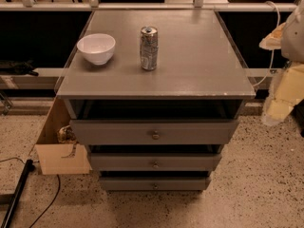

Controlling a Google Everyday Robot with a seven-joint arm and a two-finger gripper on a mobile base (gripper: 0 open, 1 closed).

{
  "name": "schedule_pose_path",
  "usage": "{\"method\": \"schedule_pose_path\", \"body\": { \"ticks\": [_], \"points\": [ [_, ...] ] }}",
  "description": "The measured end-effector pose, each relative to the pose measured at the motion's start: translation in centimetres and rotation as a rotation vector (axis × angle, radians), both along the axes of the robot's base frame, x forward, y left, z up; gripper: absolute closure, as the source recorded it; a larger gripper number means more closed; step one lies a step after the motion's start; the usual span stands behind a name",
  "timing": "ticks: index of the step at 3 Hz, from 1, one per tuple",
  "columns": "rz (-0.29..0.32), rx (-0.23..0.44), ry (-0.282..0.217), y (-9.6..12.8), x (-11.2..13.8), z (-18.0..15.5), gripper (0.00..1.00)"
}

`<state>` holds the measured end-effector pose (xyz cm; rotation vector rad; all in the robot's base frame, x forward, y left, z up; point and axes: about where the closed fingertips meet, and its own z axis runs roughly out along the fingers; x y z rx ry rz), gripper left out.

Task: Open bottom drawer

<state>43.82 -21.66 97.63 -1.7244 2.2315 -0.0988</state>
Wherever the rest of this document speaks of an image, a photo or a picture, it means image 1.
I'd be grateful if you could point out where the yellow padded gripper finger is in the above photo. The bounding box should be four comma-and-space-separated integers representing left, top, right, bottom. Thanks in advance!
261, 64, 304, 126
259, 23, 285, 50

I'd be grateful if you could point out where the grey bottom drawer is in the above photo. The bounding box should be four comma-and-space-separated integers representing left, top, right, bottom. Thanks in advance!
100, 177, 211, 191

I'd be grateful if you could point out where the grey drawer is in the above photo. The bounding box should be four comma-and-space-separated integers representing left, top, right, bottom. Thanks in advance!
100, 177, 211, 191
70, 120, 238, 145
89, 153, 221, 171

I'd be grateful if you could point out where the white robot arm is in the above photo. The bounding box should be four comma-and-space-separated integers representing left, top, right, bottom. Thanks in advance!
259, 1, 304, 126

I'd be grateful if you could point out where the grey drawer cabinet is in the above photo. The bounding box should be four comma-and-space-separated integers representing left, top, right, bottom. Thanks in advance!
57, 9, 255, 178

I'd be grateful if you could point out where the grey top drawer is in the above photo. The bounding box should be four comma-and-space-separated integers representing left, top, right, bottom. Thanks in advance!
70, 120, 238, 145

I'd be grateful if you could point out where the grey middle drawer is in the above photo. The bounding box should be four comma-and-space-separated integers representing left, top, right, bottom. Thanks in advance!
89, 153, 221, 171

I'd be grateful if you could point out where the open cardboard box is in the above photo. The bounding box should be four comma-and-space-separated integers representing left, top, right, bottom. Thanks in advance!
35, 99, 91, 175

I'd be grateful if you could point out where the silver drink can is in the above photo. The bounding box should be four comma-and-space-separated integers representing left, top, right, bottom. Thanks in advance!
140, 26, 158, 71

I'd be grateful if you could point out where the white ceramic bowl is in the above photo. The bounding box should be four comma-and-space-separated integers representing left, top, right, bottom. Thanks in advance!
77, 33, 116, 66

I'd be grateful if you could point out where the crumpled item in box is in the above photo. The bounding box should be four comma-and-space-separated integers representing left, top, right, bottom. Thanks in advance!
57, 125, 77, 143

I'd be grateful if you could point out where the black floor pole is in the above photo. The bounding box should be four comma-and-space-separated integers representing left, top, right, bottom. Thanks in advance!
0, 160, 35, 228

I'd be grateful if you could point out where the metal frame rail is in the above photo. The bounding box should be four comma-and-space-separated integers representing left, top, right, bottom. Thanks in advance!
0, 67, 283, 90

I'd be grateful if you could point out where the white hanging cable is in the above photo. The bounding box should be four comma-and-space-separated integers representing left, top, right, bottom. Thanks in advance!
252, 0, 282, 88

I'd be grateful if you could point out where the black floor cable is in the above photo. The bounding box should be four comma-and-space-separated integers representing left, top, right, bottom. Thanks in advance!
0, 156, 62, 228

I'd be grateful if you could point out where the black object on rail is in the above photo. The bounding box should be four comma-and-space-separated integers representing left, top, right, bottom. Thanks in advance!
0, 60, 39, 76

